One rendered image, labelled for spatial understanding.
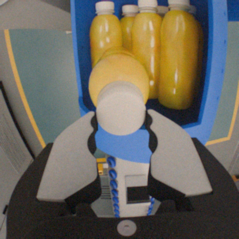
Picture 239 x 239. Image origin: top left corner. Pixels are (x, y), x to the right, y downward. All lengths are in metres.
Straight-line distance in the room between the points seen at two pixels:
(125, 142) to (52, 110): 1.51
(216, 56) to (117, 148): 0.18
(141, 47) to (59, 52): 1.23
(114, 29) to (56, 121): 1.51
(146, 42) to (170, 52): 0.06
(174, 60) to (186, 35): 0.05
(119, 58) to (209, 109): 0.14
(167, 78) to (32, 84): 1.52
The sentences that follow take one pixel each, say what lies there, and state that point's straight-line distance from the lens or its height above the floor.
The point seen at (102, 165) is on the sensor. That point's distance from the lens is 0.70.
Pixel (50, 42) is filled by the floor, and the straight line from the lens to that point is 1.52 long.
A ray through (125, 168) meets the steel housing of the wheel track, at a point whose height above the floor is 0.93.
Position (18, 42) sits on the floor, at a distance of 1.71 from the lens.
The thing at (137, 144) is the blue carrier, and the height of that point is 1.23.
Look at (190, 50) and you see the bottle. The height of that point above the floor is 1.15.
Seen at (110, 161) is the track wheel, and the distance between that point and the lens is 0.59.
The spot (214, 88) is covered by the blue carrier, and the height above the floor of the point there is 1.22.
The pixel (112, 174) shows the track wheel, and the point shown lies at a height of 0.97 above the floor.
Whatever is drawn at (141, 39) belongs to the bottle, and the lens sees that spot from 0.30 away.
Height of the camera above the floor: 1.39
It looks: 61 degrees down
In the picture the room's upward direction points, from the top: 179 degrees clockwise
